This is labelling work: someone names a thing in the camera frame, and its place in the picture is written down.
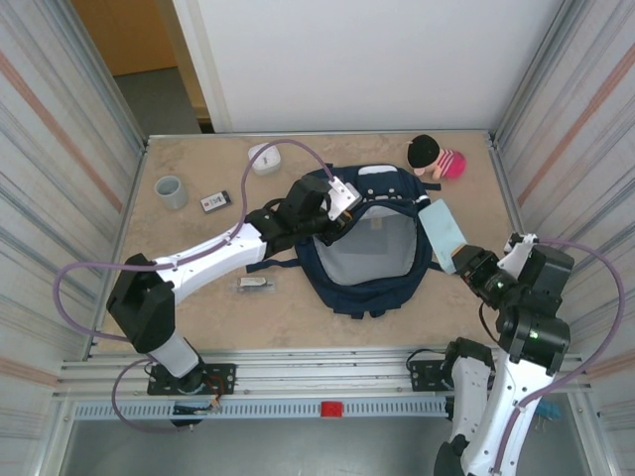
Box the light blue pouch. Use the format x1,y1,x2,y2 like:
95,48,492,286
418,199,470,276

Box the navy blue backpack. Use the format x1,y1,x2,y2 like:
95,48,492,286
246,165,443,319

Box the clear pencil case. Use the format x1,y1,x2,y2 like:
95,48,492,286
232,276,280,295

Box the white square box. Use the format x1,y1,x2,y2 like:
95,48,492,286
247,142,283,177

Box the pink plush doll black hair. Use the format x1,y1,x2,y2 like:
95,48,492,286
406,133,467,180

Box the grey cup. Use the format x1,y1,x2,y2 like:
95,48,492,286
154,177,190,210

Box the aluminium mounting rails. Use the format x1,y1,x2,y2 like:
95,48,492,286
54,346,594,402

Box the brown wooden door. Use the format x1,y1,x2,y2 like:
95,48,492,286
71,0,212,128

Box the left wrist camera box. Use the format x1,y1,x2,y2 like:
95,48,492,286
325,176,362,220

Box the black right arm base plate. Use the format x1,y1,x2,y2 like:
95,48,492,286
407,357,455,393

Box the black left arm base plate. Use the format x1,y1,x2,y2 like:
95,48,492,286
147,363,237,397

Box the slotted grey cable duct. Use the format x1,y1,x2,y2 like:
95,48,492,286
72,400,450,420

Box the red black power wires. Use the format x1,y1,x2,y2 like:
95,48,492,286
200,374,234,414

